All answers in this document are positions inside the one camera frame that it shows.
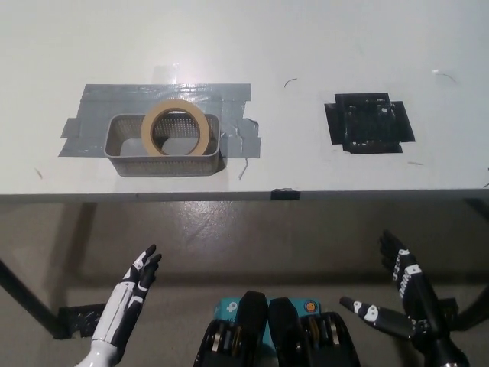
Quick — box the black table foot bracket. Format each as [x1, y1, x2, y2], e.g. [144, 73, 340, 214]
[57, 304, 107, 339]

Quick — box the grey duct tape patch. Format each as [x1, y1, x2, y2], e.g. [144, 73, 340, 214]
[57, 82, 263, 160]

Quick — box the beige masking tape roll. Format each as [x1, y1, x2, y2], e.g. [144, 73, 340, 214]
[140, 99, 211, 157]

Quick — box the black slanted table leg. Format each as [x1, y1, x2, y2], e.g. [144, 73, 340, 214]
[454, 282, 489, 333]
[0, 259, 66, 340]

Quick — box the black table brace bar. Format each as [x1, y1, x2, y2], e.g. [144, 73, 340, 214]
[462, 197, 489, 217]

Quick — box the short black tape strip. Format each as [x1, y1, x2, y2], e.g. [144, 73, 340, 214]
[270, 187, 301, 201]

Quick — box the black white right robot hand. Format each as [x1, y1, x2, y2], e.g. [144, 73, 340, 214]
[338, 229, 455, 345]

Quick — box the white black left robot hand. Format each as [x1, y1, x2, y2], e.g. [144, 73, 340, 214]
[92, 244, 164, 343]

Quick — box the black tape patch on table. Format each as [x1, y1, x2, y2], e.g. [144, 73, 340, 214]
[323, 91, 416, 155]

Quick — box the small grey mesh container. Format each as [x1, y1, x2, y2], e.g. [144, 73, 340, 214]
[103, 113, 225, 179]

